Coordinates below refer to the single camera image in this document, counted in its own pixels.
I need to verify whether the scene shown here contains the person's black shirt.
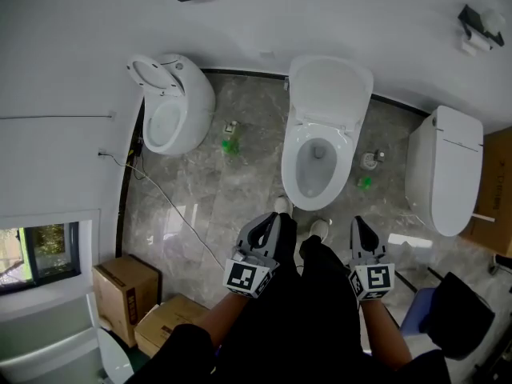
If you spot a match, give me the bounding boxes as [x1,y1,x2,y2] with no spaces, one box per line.
[131,322,453,384]

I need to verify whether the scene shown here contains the white oval loose lid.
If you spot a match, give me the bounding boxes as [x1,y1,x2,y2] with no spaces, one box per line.
[97,328,135,384]

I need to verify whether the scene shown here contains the white floor cable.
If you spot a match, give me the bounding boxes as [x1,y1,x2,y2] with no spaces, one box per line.
[126,163,226,272]

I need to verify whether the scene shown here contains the white toilet lid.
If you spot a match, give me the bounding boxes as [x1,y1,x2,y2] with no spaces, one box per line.
[288,55,375,134]

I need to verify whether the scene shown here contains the white egg-shaped toilet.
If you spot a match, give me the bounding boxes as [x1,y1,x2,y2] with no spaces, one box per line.
[142,53,217,158]

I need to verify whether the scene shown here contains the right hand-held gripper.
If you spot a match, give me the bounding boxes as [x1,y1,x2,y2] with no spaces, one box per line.
[347,215,396,302]

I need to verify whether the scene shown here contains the white egg-shaped toilet seat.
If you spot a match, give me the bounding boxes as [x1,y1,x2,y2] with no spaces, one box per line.
[126,54,187,96]

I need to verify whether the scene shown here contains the white closed-lid toilet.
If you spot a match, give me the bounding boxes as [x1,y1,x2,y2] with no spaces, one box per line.
[404,105,485,238]

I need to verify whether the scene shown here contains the person's left white shoe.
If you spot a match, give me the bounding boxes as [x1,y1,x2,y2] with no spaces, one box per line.
[274,196,294,216]

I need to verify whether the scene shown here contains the person's white shoe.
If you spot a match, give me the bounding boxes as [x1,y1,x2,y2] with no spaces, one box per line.
[310,218,331,242]
[274,196,294,216]

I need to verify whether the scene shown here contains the person's black trousers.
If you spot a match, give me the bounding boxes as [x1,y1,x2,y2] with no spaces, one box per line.
[215,212,369,384]

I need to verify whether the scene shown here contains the thin wall cable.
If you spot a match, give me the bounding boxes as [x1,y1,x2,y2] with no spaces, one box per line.
[0,110,118,121]

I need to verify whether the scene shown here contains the blue chair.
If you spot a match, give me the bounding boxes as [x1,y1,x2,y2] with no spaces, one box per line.
[394,266,445,338]

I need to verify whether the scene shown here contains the dark-framed window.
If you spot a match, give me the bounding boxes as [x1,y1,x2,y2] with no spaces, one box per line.
[0,222,81,296]

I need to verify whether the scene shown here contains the large brown cardboard box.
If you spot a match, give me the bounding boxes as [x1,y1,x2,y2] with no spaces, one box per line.
[459,126,512,258]

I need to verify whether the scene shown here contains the person's right white shoe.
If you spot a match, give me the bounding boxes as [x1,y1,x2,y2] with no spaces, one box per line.
[310,218,331,242]

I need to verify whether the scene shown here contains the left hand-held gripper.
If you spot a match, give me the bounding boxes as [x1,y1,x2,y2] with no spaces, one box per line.
[222,211,282,298]

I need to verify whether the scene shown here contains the white toilet bowl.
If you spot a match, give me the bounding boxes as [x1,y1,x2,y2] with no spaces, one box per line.
[281,114,358,212]

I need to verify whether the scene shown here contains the person's left forearm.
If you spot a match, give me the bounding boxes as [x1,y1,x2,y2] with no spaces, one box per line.
[199,292,251,347]

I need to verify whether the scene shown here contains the black bag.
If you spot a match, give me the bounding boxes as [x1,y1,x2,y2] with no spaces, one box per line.
[418,272,497,362]

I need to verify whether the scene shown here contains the cardboard box by window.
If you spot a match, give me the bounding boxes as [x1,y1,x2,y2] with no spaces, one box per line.
[91,254,163,348]

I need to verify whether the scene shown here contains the person's right forearm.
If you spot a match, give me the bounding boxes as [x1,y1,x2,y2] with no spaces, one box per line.
[359,296,413,371]

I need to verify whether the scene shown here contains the black socket cable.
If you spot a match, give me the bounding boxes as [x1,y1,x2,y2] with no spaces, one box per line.
[103,151,147,182]

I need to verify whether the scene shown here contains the white toilet paper roll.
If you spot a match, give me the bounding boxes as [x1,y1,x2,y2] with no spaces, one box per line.
[462,32,492,58]
[482,9,507,32]

